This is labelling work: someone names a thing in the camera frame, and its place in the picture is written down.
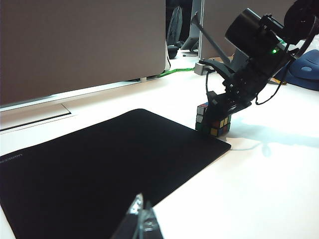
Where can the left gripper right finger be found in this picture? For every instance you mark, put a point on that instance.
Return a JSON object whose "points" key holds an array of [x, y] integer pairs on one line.
{"points": [[150, 224]]}

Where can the blue padded bag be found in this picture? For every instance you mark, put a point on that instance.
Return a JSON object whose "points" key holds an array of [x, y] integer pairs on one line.
{"points": [[309, 69]]}

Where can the multicoloured Rubik's cube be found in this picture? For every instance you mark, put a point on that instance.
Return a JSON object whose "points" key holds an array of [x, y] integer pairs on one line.
{"points": [[219, 127]]}

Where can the silver partition bracket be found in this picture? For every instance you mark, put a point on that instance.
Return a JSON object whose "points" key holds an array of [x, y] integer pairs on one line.
{"points": [[199, 68]]}

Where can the gray monitor stand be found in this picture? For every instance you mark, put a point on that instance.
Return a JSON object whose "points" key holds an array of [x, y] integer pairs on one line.
{"points": [[193, 42]]}

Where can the black angled rod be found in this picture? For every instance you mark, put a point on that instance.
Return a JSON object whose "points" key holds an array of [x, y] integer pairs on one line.
{"points": [[211, 39]]}

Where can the black mouse pad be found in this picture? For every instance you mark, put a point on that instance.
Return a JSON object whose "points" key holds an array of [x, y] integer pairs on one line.
{"points": [[87, 169]]}

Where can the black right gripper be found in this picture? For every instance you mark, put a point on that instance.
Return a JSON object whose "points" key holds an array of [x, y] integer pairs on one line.
{"points": [[249, 77]]}

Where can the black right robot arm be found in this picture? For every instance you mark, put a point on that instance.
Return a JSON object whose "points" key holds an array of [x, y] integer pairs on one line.
{"points": [[244, 27]]}

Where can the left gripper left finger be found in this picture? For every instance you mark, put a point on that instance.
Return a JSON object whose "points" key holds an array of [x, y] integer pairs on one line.
{"points": [[132, 221]]}

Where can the gray desk divider panel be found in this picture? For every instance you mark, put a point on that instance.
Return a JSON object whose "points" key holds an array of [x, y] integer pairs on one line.
{"points": [[74, 44]]}

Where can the white and black bag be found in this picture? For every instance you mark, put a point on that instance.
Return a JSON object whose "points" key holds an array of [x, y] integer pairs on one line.
{"points": [[174, 27]]}

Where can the brown desk partition panel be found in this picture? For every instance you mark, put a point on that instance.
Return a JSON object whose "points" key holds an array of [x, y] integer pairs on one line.
{"points": [[214, 12]]}

